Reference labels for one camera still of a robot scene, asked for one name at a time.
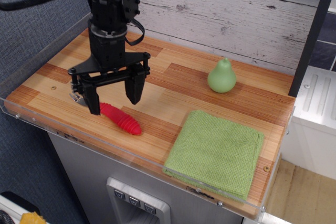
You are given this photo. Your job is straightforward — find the red handled metal fork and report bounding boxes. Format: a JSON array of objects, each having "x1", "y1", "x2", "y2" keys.
[{"x1": 68, "y1": 91, "x2": 142, "y2": 136}]

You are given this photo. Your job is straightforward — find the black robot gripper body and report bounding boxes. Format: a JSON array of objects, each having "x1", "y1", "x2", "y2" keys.
[{"x1": 68, "y1": 26, "x2": 150, "y2": 89}]

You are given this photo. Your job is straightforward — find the yellow object at corner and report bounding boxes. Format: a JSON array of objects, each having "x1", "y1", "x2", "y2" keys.
[{"x1": 19, "y1": 212, "x2": 47, "y2": 224}]

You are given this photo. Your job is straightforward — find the green toy pear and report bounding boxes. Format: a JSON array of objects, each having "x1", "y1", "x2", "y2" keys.
[{"x1": 207, "y1": 58, "x2": 236, "y2": 93}]

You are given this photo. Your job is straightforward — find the white and black left object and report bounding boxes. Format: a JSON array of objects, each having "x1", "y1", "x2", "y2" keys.
[{"x1": 1, "y1": 192, "x2": 40, "y2": 223}]

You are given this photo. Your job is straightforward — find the green folded cloth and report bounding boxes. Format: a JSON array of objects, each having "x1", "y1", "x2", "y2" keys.
[{"x1": 163, "y1": 110, "x2": 264, "y2": 201}]

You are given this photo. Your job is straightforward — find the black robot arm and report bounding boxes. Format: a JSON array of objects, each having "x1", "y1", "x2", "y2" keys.
[{"x1": 68, "y1": 0, "x2": 150, "y2": 115}]

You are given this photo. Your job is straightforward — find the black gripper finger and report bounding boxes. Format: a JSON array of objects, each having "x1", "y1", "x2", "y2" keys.
[
  {"x1": 79, "y1": 83, "x2": 100, "y2": 115},
  {"x1": 124, "y1": 73, "x2": 146, "y2": 105}
]

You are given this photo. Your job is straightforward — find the dark right frame post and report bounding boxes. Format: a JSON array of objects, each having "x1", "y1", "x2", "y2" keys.
[{"x1": 288, "y1": 0, "x2": 332, "y2": 98}]

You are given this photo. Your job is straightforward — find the white toy sink unit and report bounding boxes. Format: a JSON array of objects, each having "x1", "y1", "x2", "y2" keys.
[{"x1": 280, "y1": 66, "x2": 335, "y2": 179}]

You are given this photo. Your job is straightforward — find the grey toy fridge cabinet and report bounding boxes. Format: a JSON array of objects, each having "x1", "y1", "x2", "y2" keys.
[{"x1": 49, "y1": 134, "x2": 243, "y2": 223}]

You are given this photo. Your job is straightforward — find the clear acrylic table guard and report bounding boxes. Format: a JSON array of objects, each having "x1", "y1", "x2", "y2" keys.
[{"x1": 1, "y1": 22, "x2": 295, "y2": 219}]

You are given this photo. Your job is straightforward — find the silver dispenser panel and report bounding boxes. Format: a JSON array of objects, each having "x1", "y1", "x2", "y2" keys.
[{"x1": 106, "y1": 177, "x2": 171, "y2": 223}]

